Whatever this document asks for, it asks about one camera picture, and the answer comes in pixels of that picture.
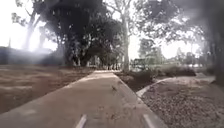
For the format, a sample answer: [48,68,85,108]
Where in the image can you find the pale-trunked tall tree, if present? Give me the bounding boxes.
[103,0,141,73]

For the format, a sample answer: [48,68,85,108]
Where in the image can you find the robot's own part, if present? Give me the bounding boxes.
[74,114,88,128]
[142,113,155,128]

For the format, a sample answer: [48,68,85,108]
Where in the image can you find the group of trees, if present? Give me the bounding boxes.
[133,0,224,84]

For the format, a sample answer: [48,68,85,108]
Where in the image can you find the low bushes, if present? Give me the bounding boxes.
[146,64,198,78]

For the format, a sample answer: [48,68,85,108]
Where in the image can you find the pale curved kerb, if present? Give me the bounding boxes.
[135,74,216,98]

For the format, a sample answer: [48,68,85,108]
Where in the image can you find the grey concrete path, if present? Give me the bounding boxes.
[0,69,169,128]

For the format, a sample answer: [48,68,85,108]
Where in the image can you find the dark low wall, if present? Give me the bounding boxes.
[0,45,64,66]

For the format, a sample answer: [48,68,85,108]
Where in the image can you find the row of dark trees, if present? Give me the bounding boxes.
[11,0,123,69]

